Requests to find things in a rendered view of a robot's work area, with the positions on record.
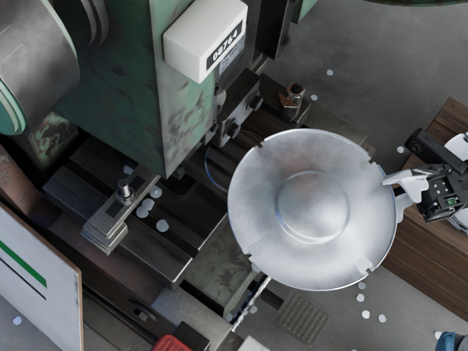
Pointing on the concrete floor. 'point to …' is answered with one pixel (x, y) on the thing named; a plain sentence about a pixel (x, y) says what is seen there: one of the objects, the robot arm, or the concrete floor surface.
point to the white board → (40, 282)
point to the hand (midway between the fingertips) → (373, 191)
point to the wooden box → (434, 233)
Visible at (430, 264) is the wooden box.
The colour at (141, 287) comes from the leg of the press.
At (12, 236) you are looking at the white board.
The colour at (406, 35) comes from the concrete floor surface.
